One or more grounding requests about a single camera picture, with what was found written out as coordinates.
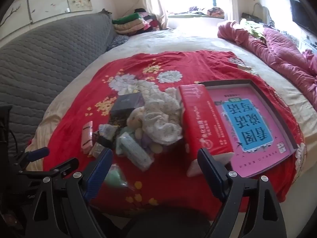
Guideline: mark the dark floral pillow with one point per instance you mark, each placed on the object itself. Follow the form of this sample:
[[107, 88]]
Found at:
[[118, 41]]

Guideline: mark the pink box with grey rim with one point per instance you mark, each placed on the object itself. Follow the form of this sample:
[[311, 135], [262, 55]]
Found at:
[[255, 124]]

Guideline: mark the grey quilted headboard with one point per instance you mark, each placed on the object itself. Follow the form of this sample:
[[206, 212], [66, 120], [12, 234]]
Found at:
[[49, 54]]

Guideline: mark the pile of folded clothes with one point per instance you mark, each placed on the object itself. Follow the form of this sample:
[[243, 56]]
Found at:
[[133, 22]]

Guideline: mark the crumpled colourful clothes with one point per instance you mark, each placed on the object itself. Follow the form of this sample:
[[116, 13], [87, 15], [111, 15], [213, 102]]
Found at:
[[193, 9]]

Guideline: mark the black flat band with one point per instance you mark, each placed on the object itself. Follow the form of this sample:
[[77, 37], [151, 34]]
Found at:
[[105, 142]]

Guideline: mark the green cloth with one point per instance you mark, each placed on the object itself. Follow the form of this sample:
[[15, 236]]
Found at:
[[252, 28]]

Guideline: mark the black wall television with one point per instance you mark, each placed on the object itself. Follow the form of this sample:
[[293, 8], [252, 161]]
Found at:
[[302, 14]]

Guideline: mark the red tissue pack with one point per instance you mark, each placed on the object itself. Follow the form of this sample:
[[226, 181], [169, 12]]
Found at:
[[200, 119]]

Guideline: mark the leopard print cloth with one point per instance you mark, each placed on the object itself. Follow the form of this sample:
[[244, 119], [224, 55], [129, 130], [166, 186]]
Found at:
[[117, 122]]

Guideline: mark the white patterned cloth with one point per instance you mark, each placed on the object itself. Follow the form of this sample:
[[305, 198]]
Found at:
[[161, 114]]

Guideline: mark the white cabinet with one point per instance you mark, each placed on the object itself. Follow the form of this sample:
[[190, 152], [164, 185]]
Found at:
[[307, 39]]

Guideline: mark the white curved frame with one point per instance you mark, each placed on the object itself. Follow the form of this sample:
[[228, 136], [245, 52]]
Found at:
[[260, 4]]

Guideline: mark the white snack packet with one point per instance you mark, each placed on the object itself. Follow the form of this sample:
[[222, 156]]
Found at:
[[107, 131]]

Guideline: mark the patterned cushion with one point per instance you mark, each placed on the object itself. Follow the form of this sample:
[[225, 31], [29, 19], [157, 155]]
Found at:
[[215, 11]]

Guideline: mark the green item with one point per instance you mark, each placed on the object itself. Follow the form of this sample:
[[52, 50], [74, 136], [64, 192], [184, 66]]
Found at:
[[115, 176]]

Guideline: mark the red floral blanket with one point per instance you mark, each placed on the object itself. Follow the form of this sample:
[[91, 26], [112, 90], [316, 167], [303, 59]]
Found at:
[[74, 119]]

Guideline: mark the white curtain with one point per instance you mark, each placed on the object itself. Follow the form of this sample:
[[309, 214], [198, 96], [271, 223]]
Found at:
[[231, 0], [151, 0]]

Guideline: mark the pink striped packet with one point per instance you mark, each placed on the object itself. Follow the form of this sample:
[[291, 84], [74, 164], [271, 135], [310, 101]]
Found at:
[[87, 138]]

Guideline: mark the pink quilt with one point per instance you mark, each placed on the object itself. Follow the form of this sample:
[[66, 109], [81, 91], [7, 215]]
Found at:
[[279, 47]]

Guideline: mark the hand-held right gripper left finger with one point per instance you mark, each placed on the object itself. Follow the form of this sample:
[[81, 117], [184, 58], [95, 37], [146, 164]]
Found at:
[[99, 171]]

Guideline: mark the black bag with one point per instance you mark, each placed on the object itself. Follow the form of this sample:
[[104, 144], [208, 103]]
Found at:
[[250, 17]]

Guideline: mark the green tissue pack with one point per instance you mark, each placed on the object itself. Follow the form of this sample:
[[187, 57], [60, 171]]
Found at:
[[133, 148]]

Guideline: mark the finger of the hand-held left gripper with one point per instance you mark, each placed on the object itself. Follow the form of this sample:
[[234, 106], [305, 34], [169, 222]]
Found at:
[[66, 163], [37, 153]]

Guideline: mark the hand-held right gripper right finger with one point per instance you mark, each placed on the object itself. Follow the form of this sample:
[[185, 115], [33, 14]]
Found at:
[[210, 171]]

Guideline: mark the cream plush bear purple dress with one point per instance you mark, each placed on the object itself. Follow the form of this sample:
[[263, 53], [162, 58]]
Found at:
[[147, 143]]

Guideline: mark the dark glossy box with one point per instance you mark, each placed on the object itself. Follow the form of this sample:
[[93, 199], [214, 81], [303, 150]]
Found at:
[[128, 103]]

